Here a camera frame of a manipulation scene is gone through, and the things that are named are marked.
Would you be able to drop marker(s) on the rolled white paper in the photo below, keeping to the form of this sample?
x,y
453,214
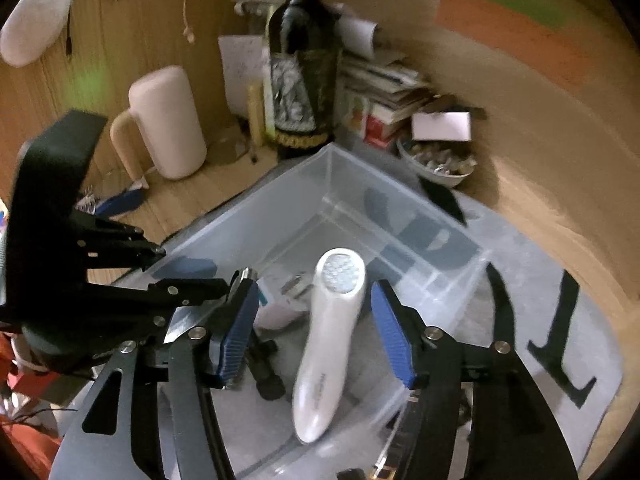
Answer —
x,y
357,30

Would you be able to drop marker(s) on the handwritten paper note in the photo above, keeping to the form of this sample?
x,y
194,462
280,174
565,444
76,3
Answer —
x,y
242,75

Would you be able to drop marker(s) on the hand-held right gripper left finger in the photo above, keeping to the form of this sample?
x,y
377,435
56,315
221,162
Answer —
x,y
240,330

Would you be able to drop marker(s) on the stack of books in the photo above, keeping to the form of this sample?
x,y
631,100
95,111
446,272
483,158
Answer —
x,y
380,95

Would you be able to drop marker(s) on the green sticky note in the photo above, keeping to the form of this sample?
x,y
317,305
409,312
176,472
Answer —
x,y
520,2

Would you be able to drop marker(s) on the yellow tube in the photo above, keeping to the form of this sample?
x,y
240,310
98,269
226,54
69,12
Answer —
x,y
256,115

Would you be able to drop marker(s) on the white handheld device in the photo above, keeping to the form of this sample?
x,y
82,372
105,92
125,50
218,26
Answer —
x,y
325,350

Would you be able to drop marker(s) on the white bowl of trinkets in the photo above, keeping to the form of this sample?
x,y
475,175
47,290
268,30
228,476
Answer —
x,y
440,165

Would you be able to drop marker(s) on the grey printed mat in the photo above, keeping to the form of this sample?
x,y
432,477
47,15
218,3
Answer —
x,y
530,280

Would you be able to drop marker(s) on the white card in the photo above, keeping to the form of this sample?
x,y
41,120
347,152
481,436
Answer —
x,y
442,125

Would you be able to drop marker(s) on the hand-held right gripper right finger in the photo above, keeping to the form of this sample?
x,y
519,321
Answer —
x,y
395,335

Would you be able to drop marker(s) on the white fluffy plush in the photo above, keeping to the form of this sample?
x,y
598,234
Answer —
x,y
35,20

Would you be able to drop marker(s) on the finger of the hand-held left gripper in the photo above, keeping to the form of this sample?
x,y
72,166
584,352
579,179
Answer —
x,y
125,245
170,302

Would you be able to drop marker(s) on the clear plastic storage bin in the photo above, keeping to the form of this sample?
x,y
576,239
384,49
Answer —
x,y
390,220

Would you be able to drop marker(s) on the white travel adapter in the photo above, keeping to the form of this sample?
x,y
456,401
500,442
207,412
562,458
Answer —
x,y
275,310

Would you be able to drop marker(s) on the dark wine bottle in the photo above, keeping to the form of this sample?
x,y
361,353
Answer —
x,y
300,60

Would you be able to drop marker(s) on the red cloth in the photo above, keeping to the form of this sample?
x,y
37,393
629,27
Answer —
x,y
25,440

